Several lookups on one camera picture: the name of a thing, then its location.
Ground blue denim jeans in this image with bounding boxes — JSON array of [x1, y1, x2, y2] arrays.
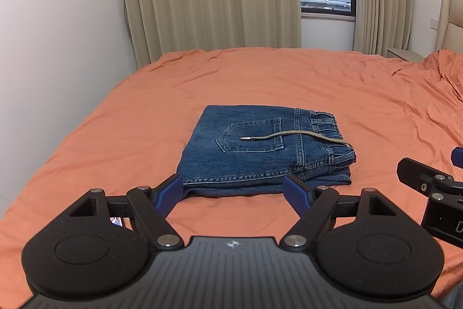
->
[[177, 105, 356, 198]]

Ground beige upholstered headboard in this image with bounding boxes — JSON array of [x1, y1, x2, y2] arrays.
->
[[435, 0, 463, 54]]

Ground white wall socket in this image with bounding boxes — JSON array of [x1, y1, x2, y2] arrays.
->
[[430, 18, 439, 31]]

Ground khaki drawstring belt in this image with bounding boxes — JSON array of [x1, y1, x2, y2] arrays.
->
[[239, 130, 355, 150]]

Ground beige nightstand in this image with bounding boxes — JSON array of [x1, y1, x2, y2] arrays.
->
[[387, 48, 425, 63]]

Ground black smartphone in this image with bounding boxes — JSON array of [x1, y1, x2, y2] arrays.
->
[[110, 217, 124, 227]]

